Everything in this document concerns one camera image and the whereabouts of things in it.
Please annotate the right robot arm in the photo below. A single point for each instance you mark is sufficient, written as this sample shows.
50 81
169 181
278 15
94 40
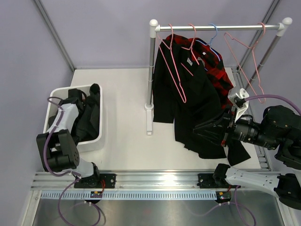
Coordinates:
279 130

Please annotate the red black checked shirt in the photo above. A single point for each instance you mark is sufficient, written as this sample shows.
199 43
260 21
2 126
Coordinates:
213 65

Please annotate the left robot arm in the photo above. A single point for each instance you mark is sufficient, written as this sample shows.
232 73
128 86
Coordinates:
77 119

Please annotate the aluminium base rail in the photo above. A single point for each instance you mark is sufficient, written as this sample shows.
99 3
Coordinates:
127 180

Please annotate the white plastic basket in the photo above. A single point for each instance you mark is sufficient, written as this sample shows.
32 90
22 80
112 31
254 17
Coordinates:
84 146

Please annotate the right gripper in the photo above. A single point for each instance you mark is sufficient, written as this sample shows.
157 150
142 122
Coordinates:
213 131

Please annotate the metal clothes rack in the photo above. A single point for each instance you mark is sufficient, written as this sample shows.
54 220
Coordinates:
156 28

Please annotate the plain black shirt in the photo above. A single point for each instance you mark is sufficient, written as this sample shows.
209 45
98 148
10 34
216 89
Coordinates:
186 101

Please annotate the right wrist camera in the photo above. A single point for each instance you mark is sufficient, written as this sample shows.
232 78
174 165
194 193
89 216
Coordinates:
237 97

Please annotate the white slotted cable duct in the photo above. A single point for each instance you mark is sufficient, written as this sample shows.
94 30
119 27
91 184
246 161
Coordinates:
130 195

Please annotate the dark pinstripe shirt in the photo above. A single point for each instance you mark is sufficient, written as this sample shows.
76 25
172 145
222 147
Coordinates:
86 126

